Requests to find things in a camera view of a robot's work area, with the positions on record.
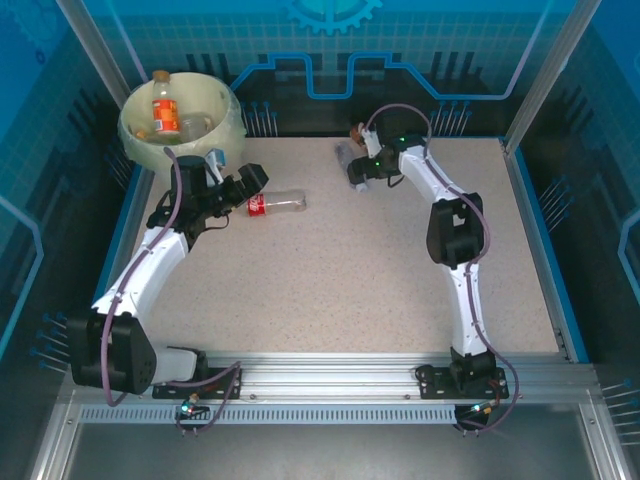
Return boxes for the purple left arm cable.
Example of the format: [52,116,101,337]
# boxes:
[99,146,244,434]

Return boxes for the grey metal panel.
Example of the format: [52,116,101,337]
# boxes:
[29,424,631,480]

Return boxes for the small LED circuit board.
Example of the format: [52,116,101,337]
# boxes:
[175,397,210,419]
[457,399,501,419]

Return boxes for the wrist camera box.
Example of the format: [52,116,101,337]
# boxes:
[360,124,384,156]
[203,148,227,177]

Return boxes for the left aluminium frame post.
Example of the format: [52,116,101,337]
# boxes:
[53,0,150,85]

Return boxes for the clear bluish water bottle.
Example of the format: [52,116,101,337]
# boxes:
[333,141,371,194]

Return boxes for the red label cola bottle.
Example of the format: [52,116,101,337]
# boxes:
[246,188,307,219]

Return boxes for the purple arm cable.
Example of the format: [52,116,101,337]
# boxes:
[99,146,244,434]
[364,103,521,434]

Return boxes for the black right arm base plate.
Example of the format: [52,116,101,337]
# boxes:
[415,364,510,401]

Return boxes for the orange label bottle brown cap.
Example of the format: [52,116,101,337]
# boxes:
[151,69,182,139]

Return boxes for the aluminium mounting rail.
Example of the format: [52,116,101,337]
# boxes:
[58,351,601,407]

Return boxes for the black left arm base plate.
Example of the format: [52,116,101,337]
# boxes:
[152,367,244,400]

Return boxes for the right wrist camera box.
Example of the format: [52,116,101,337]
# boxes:
[360,124,384,156]

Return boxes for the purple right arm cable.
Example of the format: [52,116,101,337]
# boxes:
[364,103,521,434]

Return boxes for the aluminium frame post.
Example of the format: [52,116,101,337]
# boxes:
[53,0,150,85]
[501,0,610,154]

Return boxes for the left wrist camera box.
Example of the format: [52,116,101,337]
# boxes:
[203,148,227,177]

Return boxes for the pale yellow bin liner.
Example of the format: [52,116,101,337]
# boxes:
[118,71,247,174]

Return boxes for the thin black left gripper cable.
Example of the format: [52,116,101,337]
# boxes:
[202,212,232,234]

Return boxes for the slotted grey cable duct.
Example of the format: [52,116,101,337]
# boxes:
[77,404,459,426]

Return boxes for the right aluminium frame post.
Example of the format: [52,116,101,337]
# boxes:
[501,0,610,154]

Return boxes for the right aluminium side rail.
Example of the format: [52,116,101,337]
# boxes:
[499,138,576,364]

